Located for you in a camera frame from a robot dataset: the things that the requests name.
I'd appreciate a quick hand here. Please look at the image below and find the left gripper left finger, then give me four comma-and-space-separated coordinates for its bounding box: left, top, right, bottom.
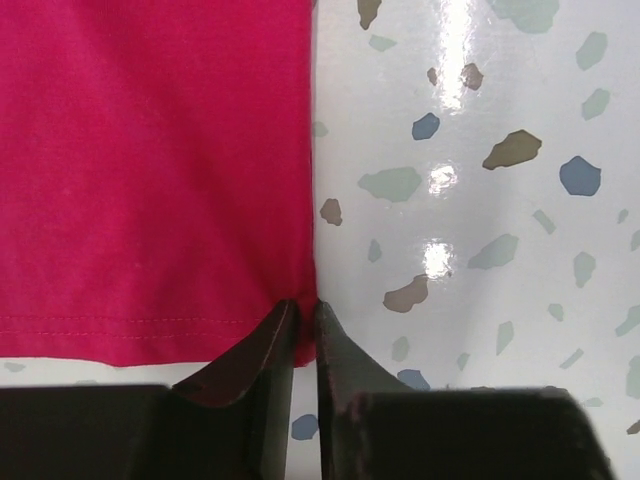
1, 301, 300, 480

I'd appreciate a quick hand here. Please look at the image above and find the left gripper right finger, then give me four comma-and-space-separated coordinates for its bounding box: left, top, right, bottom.
315, 302, 615, 480

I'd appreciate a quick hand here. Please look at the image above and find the magenta t-shirt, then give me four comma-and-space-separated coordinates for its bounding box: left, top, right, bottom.
1, 1, 317, 366

